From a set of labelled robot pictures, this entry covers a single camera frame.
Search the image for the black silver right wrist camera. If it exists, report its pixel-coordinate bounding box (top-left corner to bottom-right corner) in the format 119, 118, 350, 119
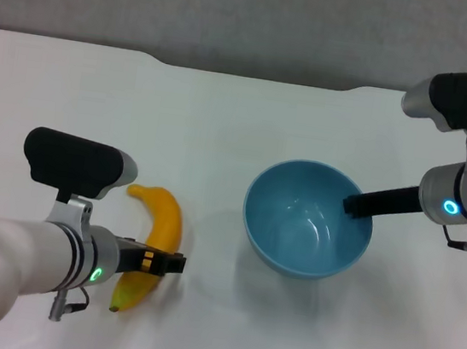
398, 59, 467, 136

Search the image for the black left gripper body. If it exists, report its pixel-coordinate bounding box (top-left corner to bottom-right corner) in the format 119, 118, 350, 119
110, 236, 147, 277

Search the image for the yellow banana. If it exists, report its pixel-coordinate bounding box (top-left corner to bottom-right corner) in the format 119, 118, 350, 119
108, 181, 190, 321

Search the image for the left arm cable with plug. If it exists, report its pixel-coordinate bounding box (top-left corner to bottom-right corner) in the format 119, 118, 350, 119
48, 283, 93, 327

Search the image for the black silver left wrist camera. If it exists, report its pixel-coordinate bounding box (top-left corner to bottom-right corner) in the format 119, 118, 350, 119
17, 124, 143, 210

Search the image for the blue bowl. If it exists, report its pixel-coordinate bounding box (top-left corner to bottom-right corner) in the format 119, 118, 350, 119
235, 153, 382, 288

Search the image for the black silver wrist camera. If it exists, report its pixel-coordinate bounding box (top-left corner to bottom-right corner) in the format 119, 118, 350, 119
17, 124, 143, 210
398, 59, 467, 136

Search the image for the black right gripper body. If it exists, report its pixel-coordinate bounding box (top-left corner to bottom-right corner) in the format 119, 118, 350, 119
365, 180, 426, 226

